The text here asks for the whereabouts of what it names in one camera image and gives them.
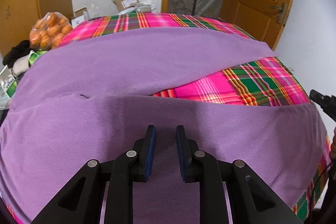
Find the small white open box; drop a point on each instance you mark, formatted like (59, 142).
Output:
(79, 18)

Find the green white packet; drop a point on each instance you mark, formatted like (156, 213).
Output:
(8, 87)

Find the bag of oranges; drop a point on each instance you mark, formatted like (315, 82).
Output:
(50, 31)

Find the black cloth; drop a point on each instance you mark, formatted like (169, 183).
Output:
(15, 52)

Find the brown cardboard box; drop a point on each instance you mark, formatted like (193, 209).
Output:
(127, 1)

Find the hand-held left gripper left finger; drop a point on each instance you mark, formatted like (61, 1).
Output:
(150, 153)

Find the pink plaid blanket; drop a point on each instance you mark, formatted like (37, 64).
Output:
(215, 85)

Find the grey parcel bags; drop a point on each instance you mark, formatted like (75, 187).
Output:
(141, 8)

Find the person's right hand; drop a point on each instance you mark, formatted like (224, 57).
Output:
(334, 148)

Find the white cloth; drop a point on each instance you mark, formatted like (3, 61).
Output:
(21, 66)

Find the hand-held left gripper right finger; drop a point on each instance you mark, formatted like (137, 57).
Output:
(181, 153)

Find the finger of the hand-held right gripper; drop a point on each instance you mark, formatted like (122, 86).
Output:
(319, 98)

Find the purple fleece sweater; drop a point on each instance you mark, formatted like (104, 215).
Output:
(131, 61)

